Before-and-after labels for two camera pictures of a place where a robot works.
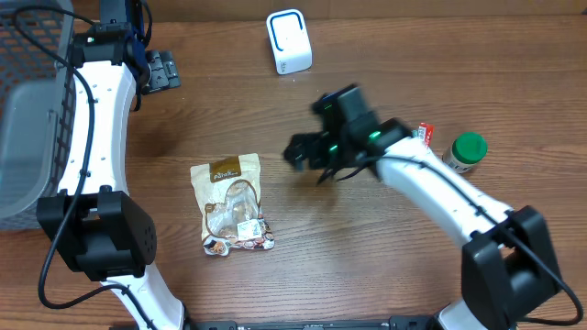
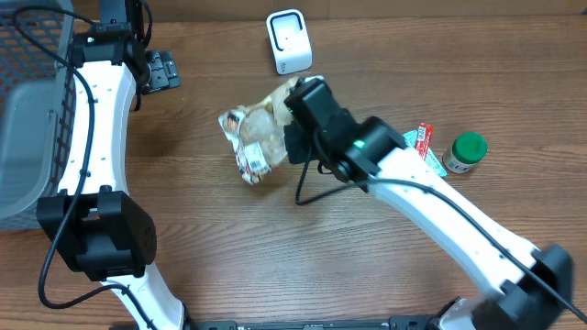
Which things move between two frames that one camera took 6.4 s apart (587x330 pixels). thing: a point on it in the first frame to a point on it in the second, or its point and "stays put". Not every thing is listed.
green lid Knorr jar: (466, 149) stays put
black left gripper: (161, 70) stays put
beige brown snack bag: (229, 194) to (258, 132)
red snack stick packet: (426, 133) stays put
